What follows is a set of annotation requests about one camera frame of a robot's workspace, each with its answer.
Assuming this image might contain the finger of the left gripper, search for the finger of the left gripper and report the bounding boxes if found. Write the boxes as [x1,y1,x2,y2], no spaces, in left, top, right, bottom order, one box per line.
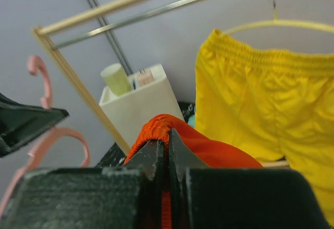
[1,94,69,158]

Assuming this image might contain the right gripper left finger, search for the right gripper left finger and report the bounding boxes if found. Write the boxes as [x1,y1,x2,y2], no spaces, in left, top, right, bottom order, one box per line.
[1,141,164,228]

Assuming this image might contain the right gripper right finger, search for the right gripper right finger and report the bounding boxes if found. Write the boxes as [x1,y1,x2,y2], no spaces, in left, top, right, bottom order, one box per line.
[169,130,329,228]

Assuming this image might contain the orange shorts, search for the orange shorts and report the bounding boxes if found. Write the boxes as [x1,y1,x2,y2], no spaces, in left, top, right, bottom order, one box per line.
[123,113,264,229]

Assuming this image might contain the pink plastic hanger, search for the pink plastic hanger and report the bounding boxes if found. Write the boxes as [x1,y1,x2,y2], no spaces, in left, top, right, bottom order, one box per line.
[1,55,90,213]

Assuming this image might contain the yellow shorts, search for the yellow shorts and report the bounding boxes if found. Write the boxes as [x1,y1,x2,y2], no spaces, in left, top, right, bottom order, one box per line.
[195,29,333,224]

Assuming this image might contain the teal headphones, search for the teal headphones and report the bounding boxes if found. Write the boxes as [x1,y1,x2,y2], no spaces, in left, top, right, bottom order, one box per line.
[187,113,195,128]

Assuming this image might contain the metal hanging rod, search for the metal hanging rod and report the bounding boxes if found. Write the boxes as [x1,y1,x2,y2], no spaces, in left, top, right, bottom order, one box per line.
[52,0,202,50]

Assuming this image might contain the white storage box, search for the white storage box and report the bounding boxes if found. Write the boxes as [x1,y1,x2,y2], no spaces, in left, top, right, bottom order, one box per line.
[99,64,184,153]

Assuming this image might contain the pale yellow cup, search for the pale yellow cup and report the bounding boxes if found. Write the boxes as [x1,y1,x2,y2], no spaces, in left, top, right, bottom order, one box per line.
[100,63,132,96]

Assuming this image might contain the wooden clothes rack frame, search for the wooden clothes rack frame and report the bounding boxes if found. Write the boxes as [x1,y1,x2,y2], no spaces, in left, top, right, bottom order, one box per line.
[31,0,290,168]

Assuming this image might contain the yellow wire hanger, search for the yellow wire hanger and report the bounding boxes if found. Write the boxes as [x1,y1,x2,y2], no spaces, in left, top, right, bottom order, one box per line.
[224,0,333,34]

